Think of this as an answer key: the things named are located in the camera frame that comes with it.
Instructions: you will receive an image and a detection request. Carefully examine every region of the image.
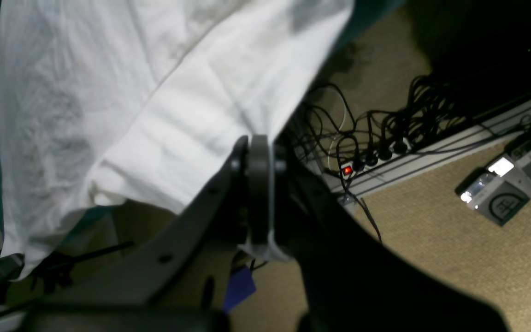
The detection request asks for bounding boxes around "white T-shirt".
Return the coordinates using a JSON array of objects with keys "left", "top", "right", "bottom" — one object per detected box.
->
[{"left": 0, "top": 0, "right": 354, "bottom": 279}]

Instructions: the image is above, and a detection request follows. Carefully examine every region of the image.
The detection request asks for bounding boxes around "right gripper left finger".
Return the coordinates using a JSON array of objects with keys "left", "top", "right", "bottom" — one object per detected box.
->
[{"left": 19, "top": 136, "right": 249, "bottom": 332}]

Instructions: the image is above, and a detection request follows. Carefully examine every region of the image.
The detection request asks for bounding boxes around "black power strip red switch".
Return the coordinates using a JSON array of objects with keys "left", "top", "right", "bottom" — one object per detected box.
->
[{"left": 338, "top": 138, "right": 413, "bottom": 180}]

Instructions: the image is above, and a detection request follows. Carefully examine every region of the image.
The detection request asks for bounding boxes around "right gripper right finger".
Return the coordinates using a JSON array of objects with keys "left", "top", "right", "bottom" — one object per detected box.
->
[{"left": 272, "top": 139, "right": 508, "bottom": 332}]

